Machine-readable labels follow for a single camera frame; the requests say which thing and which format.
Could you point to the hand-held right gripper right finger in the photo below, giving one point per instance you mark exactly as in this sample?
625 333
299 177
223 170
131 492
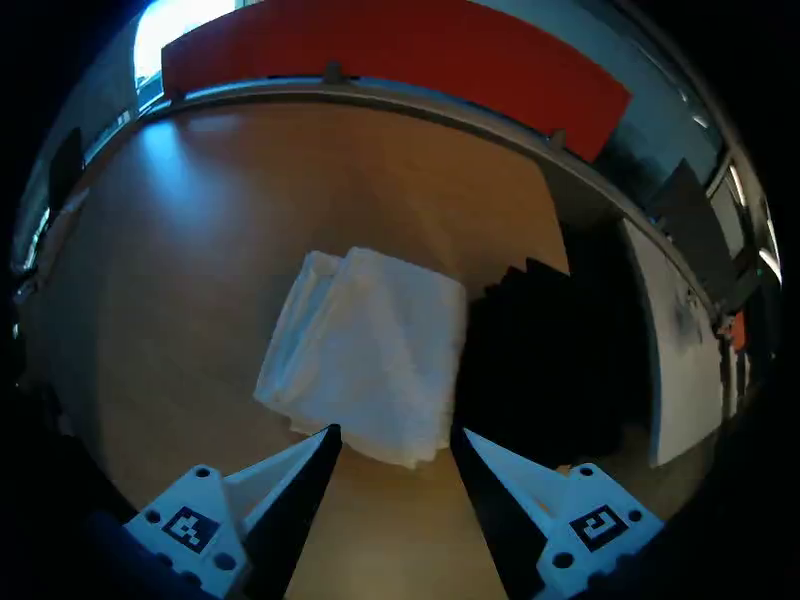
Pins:
562 506

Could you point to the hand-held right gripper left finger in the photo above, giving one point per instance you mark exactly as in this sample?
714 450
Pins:
206 506

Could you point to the white towel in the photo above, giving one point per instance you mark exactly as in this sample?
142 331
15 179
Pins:
369 356

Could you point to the stack of black towels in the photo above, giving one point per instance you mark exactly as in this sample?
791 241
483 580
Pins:
550 362

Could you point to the red desk screen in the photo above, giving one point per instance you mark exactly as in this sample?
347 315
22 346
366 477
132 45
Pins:
400 50

